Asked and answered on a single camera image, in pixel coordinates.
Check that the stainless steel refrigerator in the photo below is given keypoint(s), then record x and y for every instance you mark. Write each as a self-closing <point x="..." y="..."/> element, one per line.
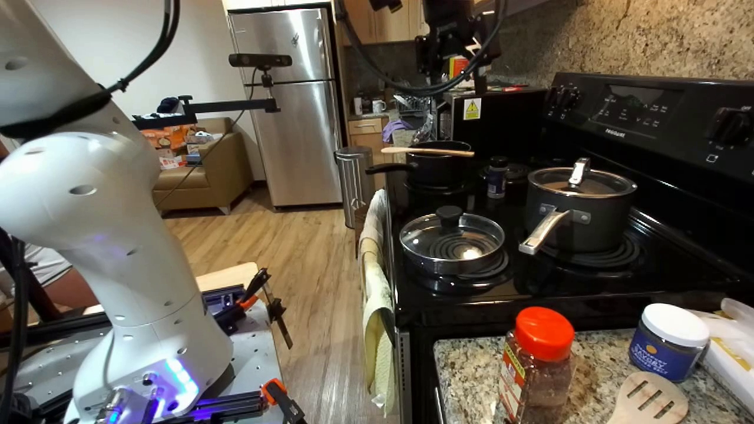
<point x="302" y="148"/>

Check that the utensil holder with utensils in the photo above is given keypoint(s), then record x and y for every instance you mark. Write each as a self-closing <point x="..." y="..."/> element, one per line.
<point x="415" y="121"/>

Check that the black tripod leg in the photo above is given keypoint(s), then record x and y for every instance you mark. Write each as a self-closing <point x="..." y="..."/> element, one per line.
<point x="49" y="303"/>

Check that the black appliance yellow label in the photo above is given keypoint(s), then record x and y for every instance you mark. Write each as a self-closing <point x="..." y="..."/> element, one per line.
<point x="511" y="119"/>

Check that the glass lid black knob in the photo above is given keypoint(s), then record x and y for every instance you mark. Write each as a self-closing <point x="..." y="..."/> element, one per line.
<point x="473" y="244"/>

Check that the black bar camera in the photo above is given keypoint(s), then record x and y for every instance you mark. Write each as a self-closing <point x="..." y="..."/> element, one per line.
<point x="260" y="60"/>

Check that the spice jar red lid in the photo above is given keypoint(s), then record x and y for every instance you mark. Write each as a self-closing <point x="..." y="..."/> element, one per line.
<point x="544" y="378"/>

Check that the cardboard box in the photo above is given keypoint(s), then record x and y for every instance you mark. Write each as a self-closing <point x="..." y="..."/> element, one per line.
<point x="367" y="133"/>

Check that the blue jar white lid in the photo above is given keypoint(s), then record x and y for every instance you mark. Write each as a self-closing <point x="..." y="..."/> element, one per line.
<point x="664" y="354"/>

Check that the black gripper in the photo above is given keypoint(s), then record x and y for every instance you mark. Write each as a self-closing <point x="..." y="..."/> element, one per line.
<point x="449" y="25"/>

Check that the black electric stove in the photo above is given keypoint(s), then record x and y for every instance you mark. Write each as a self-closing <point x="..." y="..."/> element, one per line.
<point x="691" y="259"/>

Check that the brown sofa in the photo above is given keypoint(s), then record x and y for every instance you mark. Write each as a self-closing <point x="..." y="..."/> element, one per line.
<point x="214" y="177"/>

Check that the light wooden board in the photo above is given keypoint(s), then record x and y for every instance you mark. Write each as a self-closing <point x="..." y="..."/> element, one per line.
<point x="228" y="277"/>

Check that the orange white framed card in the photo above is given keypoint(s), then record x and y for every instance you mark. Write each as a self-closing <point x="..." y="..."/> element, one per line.
<point x="461" y="68"/>

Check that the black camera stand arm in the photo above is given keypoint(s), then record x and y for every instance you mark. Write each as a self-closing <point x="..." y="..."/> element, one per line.
<point x="236" y="105"/>

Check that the white plastic package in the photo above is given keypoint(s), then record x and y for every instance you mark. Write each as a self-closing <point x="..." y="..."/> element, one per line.
<point x="733" y="354"/>

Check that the wooden slotted spatula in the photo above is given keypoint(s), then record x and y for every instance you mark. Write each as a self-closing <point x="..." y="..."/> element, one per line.
<point x="629" y="409"/>

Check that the person in grey shorts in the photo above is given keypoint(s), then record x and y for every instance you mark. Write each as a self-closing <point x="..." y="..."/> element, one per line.
<point x="49" y="263"/>

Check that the grey metal base plate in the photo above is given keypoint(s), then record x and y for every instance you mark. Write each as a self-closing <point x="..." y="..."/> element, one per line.
<point x="252" y="362"/>

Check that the dark bottle blue label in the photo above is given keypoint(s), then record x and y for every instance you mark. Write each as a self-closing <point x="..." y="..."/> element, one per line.
<point x="497" y="184"/>

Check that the black metal bar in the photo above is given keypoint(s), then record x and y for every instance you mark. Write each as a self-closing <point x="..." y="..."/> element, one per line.
<point x="56" y="329"/>

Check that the pale yellow hanging towel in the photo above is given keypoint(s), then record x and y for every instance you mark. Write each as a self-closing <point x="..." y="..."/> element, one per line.
<point x="378" y="297"/>

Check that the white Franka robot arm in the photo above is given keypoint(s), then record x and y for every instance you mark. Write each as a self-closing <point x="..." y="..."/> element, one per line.
<point x="95" y="236"/>

